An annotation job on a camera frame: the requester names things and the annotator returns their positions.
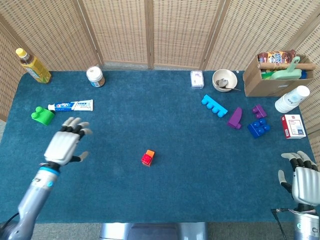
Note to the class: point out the metal spoon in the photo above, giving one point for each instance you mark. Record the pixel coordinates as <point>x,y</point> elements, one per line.
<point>222,82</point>

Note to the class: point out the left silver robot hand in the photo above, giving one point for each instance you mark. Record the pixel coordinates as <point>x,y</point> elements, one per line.
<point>61,147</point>

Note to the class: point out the woven bamboo folding screen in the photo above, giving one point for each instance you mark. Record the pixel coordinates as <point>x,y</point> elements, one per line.
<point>120,30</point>

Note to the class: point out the green packet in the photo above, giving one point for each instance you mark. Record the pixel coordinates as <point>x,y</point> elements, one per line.
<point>266,75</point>

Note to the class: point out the stack of white paper cups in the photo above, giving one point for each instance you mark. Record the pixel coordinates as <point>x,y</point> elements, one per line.
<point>291,98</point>

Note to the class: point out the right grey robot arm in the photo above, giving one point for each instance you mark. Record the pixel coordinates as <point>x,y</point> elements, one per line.
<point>307,225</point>

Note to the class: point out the small orange toy block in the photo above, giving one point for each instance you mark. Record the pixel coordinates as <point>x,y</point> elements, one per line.
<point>150,152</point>

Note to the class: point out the white-lidded glass jar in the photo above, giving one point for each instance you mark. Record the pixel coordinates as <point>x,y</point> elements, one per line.
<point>95,76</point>

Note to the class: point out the purple sloped toy block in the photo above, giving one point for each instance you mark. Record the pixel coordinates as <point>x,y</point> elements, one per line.
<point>236,117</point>

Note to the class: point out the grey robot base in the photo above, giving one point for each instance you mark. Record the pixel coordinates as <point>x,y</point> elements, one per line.
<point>150,231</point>

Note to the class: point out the blue plastic item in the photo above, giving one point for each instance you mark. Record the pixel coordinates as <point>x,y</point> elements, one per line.
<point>306,75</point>

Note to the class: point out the small red toy block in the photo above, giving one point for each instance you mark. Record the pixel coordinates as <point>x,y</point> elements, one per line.
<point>146,159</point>

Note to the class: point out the yellow tea bottle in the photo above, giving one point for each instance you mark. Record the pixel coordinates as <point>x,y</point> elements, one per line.
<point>36,68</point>

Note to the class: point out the white blue toothpaste tube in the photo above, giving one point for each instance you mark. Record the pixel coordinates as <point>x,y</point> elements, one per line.
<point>75,105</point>

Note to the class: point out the light green dustpan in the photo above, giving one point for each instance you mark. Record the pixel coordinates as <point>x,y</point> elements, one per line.
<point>287,74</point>

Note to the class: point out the brown cardboard tube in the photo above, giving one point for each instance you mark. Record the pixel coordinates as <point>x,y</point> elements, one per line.
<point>307,66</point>

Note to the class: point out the brown snack bag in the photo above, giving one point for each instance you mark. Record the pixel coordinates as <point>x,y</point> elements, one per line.
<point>275,57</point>

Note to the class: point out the blue four-stud toy block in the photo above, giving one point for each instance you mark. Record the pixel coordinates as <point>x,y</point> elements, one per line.
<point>257,128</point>

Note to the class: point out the long cyan toy block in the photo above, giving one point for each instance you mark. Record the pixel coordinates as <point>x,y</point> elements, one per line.
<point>215,106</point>

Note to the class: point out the green two-stud toy block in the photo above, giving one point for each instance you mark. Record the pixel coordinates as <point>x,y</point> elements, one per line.
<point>42,117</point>

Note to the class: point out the small purple toy block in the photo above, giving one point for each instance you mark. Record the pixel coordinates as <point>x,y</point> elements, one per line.
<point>259,111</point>

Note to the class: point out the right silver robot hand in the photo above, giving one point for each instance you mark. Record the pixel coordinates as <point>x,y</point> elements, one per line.
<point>306,185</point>

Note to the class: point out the beige bowl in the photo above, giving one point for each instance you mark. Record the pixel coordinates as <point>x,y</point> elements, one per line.
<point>230,77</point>

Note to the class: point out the red and white carton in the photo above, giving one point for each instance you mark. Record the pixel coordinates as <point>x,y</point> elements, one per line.
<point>293,126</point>

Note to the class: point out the clear plastic box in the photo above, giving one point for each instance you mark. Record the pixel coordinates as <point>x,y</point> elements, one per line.
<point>197,79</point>

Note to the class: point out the cardboard box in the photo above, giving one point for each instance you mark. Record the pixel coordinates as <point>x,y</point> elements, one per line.
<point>270,87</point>

